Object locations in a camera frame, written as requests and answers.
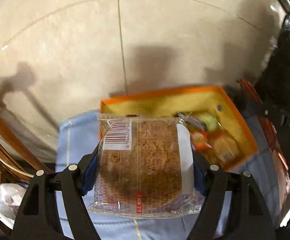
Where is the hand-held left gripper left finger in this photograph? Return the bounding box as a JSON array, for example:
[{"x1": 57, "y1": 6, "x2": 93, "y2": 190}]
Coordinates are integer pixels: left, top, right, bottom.
[{"x1": 11, "y1": 150, "x2": 102, "y2": 240}]

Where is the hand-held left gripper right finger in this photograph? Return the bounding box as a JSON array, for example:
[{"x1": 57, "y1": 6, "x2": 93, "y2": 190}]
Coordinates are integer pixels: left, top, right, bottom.
[{"x1": 187, "y1": 152, "x2": 277, "y2": 240}]

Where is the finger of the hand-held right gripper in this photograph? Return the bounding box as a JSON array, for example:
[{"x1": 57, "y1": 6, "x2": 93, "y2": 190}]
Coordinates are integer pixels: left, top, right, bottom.
[{"x1": 243, "y1": 99, "x2": 284, "y2": 123}]

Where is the orange red snack packet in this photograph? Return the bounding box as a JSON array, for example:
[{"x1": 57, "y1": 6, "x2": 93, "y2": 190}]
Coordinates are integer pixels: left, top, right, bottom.
[{"x1": 189, "y1": 131, "x2": 211, "y2": 152}]

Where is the golden bread packet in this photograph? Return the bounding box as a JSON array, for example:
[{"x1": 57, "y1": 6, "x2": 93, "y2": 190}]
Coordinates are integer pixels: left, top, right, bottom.
[{"x1": 208, "y1": 136, "x2": 239, "y2": 167}]

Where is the pale green candy packet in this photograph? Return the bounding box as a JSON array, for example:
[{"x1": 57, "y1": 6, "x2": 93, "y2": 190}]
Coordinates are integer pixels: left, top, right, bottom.
[{"x1": 196, "y1": 114, "x2": 219, "y2": 132}]

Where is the round brown cake packet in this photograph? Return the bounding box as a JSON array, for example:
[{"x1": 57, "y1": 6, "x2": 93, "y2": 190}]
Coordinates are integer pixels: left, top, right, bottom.
[{"x1": 87, "y1": 113, "x2": 203, "y2": 217}]

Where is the orange cardboard box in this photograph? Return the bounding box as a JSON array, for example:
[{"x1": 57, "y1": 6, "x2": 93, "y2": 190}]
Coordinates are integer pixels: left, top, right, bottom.
[{"x1": 100, "y1": 86, "x2": 259, "y2": 172}]

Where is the blue striped tablecloth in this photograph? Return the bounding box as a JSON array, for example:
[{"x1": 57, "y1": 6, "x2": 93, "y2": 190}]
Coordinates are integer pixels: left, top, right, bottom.
[{"x1": 56, "y1": 109, "x2": 285, "y2": 240}]

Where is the white plastic bag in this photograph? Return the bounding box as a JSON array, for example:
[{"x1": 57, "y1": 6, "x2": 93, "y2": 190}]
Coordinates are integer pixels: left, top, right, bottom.
[{"x1": 0, "y1": 182, "x2": 29, "y2": 228}]

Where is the carved wooden chair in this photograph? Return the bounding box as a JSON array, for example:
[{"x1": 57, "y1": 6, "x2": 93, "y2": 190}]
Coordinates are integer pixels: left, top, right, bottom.
[{"x1": 0, "y1": 75, "x2": 56, "y2": 189}]

